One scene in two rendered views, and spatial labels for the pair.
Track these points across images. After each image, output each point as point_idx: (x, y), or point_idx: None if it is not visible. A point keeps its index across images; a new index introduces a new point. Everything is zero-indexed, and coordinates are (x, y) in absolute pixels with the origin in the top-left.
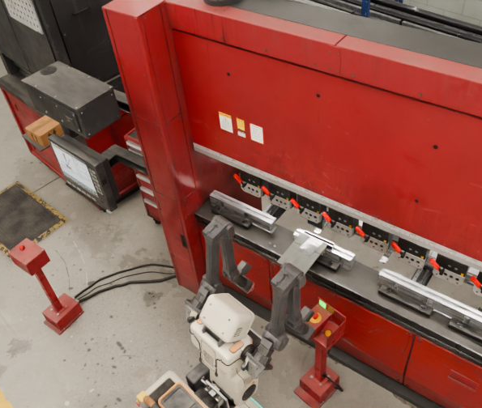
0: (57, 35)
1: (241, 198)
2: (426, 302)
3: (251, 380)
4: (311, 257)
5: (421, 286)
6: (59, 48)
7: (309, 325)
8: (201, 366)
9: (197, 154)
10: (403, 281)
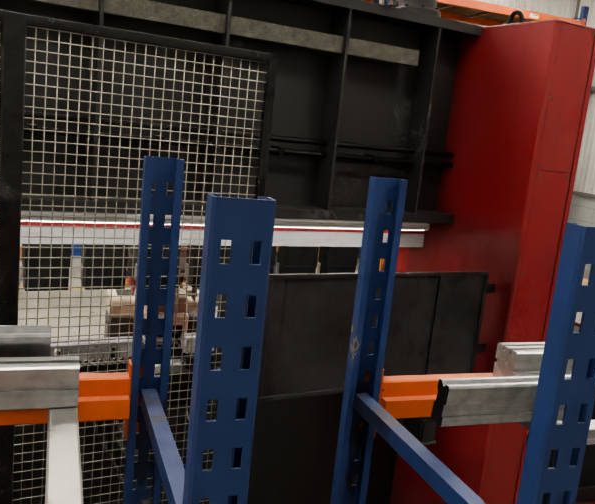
0: None
1: (444, 430)
2: (60, 354)
3: (146, 311)
4: (216, 315)
5: (79, 343)
6: None
7: (131, 272)
8: (194, 315)
9: (413, 254)
10: (105, 340)
